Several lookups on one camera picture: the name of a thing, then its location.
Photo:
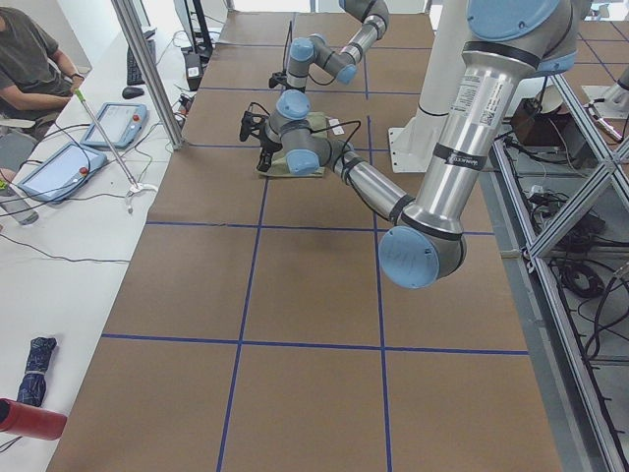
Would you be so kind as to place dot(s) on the sage green long-sleeve shirt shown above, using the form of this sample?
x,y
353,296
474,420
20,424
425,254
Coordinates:
x,y
303,151

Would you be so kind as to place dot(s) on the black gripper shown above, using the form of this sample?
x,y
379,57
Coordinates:
x,y
269,146

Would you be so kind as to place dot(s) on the red bottle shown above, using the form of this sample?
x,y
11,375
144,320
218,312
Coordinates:
x,y
30,421

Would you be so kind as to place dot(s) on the seated person in grey shirt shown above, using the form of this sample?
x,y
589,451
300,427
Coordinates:
x,y
37,78

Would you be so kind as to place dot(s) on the white paper price tag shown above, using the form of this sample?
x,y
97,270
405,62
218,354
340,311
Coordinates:
x,y
335,126

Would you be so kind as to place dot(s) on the white grabber stick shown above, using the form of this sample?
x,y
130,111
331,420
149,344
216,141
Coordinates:
x,y
136,187

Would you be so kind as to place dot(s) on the black computer mouse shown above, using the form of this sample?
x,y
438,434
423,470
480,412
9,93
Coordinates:
x,y
130,92

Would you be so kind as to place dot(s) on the aluminium frame post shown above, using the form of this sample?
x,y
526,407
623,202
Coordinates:
x,y
132,30

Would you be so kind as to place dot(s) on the aluminium frame rack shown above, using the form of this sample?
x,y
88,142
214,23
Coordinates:
x,y
558,190

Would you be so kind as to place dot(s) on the teach pendant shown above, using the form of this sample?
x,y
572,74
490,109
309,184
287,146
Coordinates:
x,y
122,123
60,176

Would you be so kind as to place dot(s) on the upper teach pendant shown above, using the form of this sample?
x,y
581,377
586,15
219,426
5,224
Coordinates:
x,y
122,123

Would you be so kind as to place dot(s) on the dark blue folded umbrella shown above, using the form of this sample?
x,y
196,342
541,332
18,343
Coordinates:
x,y
33,386

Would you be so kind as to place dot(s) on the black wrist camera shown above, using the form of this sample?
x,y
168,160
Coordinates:
x,y
277,79
253,121

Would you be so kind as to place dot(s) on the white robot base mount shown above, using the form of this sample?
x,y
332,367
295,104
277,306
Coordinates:
x,y
411,147

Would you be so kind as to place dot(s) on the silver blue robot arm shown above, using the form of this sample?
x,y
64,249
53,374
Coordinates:
x,y
506,43
339,63

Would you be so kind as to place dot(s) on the lower teach pendant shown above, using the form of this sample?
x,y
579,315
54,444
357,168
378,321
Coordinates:
x,y
60,176

